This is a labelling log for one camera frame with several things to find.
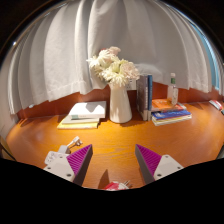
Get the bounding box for pale flat book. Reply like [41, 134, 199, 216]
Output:
[152, 114, 193, 127]

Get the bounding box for clear bottle with green label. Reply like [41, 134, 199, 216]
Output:
[166, 72, 179, 107]

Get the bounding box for orange flat book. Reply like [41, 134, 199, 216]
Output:
[151, 98, 187, 113]

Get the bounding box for white curtain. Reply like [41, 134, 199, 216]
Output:
[8, 0, 219, 114]

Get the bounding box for wooden chair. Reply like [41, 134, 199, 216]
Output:
[0, 134, 16, 162]

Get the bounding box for thin grey book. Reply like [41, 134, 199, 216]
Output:
[61, 114, 100, 125]

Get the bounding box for white ceramic vase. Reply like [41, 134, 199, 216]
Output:
[108, 83, 133, 124]

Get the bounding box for thick white book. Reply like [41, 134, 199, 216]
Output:
[68, 100, 108, 120]

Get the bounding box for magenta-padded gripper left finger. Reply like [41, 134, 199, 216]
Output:
[43, 144, 94, 187]

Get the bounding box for blue upright book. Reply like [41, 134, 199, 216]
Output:
[146, 74, 154, 122]

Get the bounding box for dark upright book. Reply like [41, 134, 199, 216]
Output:
[135, 74, 149, 122]

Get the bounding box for white flower bouquet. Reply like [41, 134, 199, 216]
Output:
[86, 46, 141, 88]

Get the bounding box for white power plug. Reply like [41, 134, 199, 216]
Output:
[58, 135, 84, 155]

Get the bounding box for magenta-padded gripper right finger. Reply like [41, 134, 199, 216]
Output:
[134, 144, 184, 186]

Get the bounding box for red book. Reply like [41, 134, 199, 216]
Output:
[208, 99, 224, 113]

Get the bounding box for yellow flat book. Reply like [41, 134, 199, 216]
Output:
[56, 120, 100, 130]

